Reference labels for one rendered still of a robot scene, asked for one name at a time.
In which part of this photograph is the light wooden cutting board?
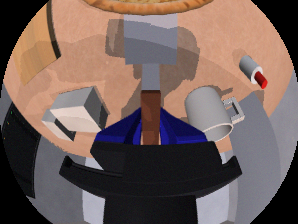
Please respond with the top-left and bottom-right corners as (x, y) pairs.
(12, 0), (61, 86)

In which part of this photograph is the round cheese pizza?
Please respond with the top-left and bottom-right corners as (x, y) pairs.
(83, 0), (213, 16)

